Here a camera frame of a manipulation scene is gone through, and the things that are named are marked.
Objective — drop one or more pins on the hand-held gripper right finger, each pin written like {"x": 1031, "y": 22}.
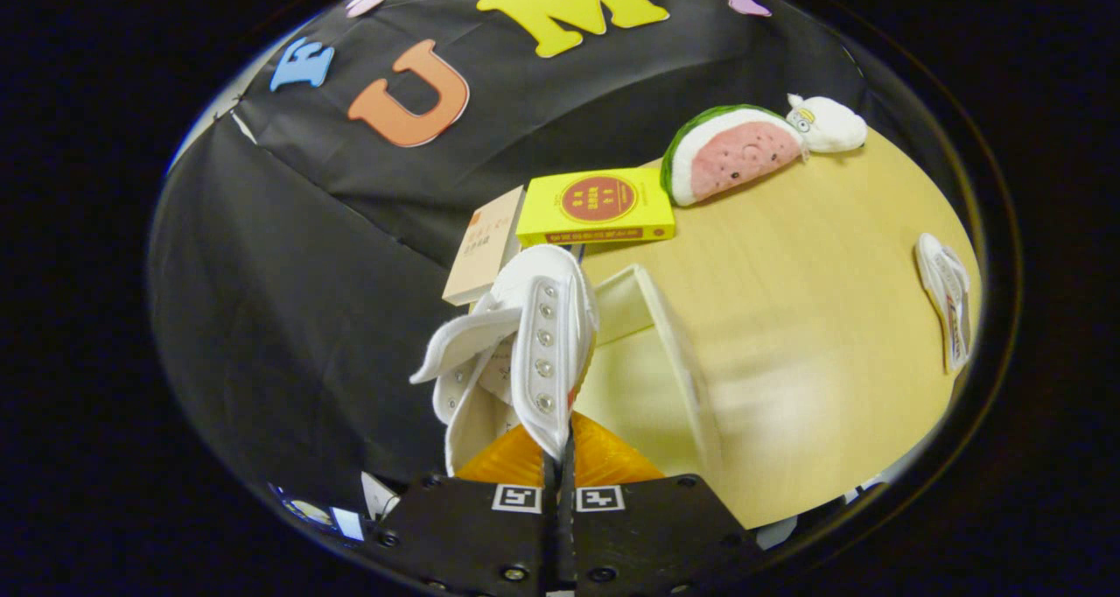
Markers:
{"x": 647, "y": 536}

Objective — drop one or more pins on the blue white book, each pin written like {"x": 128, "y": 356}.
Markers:
{"x": 573, "y": 252}

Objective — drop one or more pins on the blue printed sheet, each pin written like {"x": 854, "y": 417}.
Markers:
{"x": 319, "y": 514}

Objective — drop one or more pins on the white plush toy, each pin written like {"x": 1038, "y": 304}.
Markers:
{"x": 831, "y": 126}

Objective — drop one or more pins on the white canvas shoe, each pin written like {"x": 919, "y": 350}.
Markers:
{"x": 547, "y": 343}
{"x": 945, "y": 291}

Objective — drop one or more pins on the watermelon slice plush toy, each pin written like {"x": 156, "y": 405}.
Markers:
{"x": 735, "y": 155}

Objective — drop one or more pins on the yellow book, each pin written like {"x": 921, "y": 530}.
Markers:
{"x": 599, "y": 201}

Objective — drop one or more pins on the beige book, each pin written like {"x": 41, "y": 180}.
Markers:
{"x": 486, "y": 247}

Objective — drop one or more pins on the beige storage box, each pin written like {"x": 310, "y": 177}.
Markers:
{"x": 626, "y": 304}

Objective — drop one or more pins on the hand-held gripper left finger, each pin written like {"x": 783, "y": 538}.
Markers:
{"x": 472, "y": 536}

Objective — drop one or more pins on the white paper sheet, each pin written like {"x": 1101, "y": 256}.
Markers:
{"x": 381, "y": 496}

